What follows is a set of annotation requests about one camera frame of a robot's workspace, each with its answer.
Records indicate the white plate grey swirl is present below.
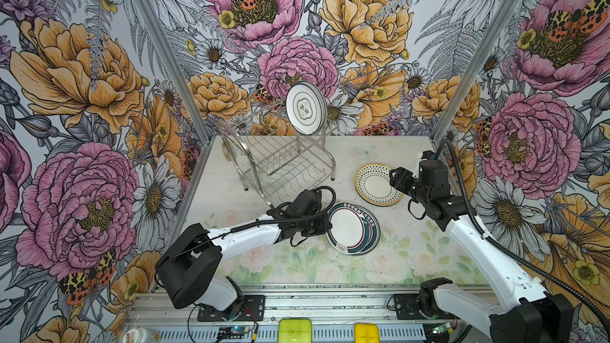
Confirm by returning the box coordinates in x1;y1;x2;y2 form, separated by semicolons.
327;203;371;255

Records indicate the silver metal dish rack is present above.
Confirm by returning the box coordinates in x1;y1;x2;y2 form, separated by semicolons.
217;121;337;206

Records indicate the white plate yellow rim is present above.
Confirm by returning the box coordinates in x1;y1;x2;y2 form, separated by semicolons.
354;164;403;207

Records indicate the white plate teal rim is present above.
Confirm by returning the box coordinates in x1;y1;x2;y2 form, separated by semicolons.
285;81;327;136

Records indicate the white plate red rim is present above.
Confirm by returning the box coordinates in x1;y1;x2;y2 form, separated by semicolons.
362;208;381;254

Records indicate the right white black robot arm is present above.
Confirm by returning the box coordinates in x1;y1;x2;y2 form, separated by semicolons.
389;159;574;342

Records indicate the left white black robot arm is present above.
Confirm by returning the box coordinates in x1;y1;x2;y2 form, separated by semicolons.
155;186;337;311

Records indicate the green plastic box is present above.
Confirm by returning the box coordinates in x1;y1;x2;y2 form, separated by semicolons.
277;319;313;343

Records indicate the yellow plastic box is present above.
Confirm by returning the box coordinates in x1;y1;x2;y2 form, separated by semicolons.
354;323;380;343

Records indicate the white round container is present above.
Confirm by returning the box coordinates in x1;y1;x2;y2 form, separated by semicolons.
122;327;160;343

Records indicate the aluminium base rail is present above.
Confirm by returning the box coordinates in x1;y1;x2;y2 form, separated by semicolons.
125;284;490;342

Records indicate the black corrugated cable hose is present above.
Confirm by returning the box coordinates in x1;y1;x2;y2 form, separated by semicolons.
435;139;610;339

